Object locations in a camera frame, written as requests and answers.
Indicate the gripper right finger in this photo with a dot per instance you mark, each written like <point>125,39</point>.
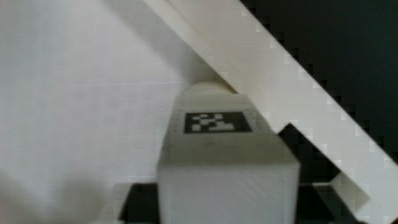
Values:
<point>320,207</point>

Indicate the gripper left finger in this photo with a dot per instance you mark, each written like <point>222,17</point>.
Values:
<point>132,205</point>

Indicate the white square tabletop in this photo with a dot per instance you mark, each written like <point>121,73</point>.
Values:
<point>95,67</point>

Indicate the white right fence wall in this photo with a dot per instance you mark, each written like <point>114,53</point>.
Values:
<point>262,71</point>

